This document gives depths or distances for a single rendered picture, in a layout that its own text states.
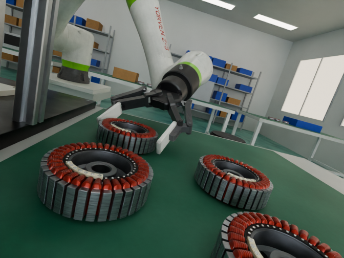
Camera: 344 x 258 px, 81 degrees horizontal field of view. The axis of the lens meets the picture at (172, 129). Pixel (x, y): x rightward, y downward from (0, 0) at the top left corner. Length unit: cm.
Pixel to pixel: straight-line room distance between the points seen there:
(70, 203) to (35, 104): 20
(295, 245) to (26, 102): 37
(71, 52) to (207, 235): 99
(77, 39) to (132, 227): 96
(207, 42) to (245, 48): 131
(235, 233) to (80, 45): 102
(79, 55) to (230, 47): 669
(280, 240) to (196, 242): 8
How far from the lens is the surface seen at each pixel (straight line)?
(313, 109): 646
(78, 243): 19
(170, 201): 25
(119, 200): 19
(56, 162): 22
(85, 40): 110
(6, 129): 34
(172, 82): 49
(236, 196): 28
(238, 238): 18
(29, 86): 35
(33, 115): 36
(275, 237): 22
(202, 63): 61
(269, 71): 803
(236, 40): 760
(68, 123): 47
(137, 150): 35
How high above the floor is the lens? 88
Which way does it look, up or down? 12 degrees down
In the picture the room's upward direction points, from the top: 16 degrees clockwise
